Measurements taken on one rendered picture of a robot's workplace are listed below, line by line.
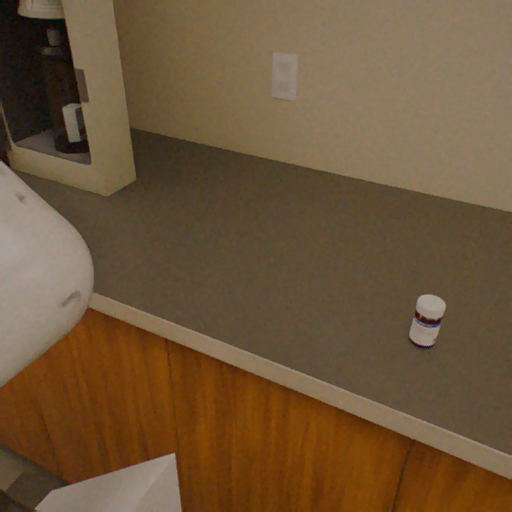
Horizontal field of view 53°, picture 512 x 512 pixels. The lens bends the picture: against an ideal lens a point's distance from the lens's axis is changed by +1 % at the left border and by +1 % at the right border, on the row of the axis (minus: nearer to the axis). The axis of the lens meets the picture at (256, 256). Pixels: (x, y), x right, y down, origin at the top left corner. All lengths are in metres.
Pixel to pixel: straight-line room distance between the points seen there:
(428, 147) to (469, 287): 0.43
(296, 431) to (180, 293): 0.32
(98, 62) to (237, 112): 0.45
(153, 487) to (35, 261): 0.19
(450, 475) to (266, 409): 0.31
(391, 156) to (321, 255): 0.42
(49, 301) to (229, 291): 0.56
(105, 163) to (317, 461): 0.79
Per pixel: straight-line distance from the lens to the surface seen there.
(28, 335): 0.42
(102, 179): 1.27
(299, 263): 1.02
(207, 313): 0.89
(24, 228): 0.42
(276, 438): 0.99
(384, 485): 0.96
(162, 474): 0.42
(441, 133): 1.32
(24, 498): 0.72
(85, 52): 1.18
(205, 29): 1.50
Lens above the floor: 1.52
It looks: 34 degrees down
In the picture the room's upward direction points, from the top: 1 degrees clockwise
